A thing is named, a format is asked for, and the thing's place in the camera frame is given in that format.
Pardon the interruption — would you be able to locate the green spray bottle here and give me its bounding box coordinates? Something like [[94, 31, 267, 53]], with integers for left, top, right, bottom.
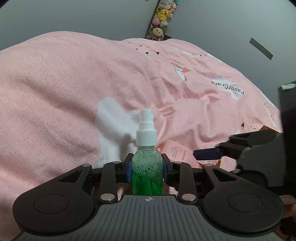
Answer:
[[132, 109, 163, 196]]

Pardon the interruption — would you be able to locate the orange cardboard box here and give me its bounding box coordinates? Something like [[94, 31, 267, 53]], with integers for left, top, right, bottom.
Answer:
[[259, 125, 278, 133]]

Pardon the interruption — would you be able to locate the pink tube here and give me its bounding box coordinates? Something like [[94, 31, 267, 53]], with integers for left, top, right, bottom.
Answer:
[[157, 140, 221, 168]]

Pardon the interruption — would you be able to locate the pink bed quilt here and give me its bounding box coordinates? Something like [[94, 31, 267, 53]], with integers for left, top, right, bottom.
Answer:
[[1, 32, 282, 240]]

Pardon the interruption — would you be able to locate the plush toy stack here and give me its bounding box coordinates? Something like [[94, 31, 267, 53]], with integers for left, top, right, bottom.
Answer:
[[145, 0, 180, 41]]

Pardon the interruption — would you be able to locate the grey wall strip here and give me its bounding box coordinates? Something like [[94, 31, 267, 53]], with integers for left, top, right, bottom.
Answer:
[[249, 38, 273, 60]]

